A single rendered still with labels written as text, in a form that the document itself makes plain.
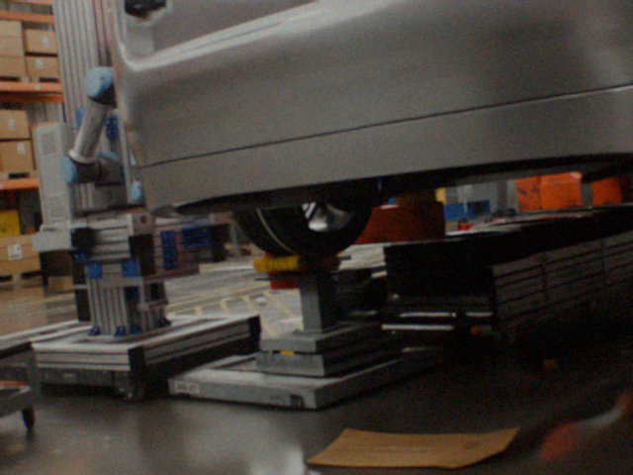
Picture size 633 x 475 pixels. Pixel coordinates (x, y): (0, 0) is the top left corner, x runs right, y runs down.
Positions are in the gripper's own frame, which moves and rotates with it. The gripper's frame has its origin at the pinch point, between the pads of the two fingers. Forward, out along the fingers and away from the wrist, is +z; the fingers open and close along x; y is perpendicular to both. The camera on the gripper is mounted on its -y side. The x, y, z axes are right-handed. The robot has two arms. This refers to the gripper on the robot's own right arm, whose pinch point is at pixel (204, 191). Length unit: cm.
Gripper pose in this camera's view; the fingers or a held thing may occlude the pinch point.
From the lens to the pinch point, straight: 390.2
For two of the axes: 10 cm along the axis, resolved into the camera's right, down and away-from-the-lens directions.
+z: 6.6, -1.1, 7.4
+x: -7.4, 0.5, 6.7
